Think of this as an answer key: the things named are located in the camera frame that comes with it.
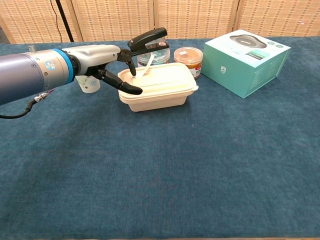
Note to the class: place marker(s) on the woven bamboo folding screen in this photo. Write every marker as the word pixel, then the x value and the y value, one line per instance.
pixel 200 17

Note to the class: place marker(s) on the clear jar with brown snacks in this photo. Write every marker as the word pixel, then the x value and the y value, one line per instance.
pixel 187 56

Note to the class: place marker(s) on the small pink wrapper scrap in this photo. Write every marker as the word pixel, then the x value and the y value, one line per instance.
pixel 149 63

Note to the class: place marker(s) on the black tripod stand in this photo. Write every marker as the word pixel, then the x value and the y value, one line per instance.
pixel 63 20

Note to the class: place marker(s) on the clear jar with colourful clips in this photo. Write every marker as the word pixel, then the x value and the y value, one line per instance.
pixel 160 58

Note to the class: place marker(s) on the black stapler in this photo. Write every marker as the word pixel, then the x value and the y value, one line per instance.
pixel 150 37

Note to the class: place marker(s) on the blue table mat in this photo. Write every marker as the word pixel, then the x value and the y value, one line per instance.
pixel 150 162

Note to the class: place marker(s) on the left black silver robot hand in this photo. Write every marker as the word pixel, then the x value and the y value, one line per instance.
pixel 95 57

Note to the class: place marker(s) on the white paper cup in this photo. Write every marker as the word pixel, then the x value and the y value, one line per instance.
pixel 90 86

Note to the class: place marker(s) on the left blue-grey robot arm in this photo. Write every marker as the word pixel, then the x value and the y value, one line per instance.
pixel 25 72

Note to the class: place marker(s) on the teal speaker product box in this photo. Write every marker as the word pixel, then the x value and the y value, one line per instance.
pixel 237 72

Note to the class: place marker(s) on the beige lidded food container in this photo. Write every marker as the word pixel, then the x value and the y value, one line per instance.
pixel 162 87

